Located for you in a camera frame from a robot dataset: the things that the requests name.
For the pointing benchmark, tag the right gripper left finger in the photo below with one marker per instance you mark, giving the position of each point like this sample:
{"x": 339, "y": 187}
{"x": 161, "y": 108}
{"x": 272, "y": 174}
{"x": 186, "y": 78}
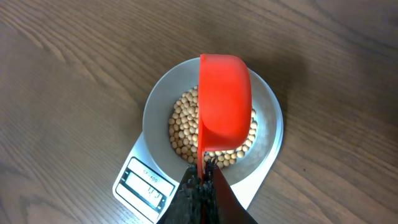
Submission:
{"x": 186, "y": 205}

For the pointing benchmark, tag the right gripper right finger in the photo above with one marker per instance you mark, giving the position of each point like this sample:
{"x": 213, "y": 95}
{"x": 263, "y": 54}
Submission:
{"x": 220, "y": 203}

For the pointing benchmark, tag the red measuring scoop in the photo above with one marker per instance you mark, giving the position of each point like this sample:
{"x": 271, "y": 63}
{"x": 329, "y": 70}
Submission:
{"x": 225, "y": 104}

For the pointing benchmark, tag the white digital kitchen scale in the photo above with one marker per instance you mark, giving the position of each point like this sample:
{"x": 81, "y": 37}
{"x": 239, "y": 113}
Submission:
{"x": 144, "y": 189}

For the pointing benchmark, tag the grey bowl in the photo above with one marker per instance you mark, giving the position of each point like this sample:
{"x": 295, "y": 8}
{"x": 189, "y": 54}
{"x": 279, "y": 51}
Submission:
{"x": 162, "y": 124}

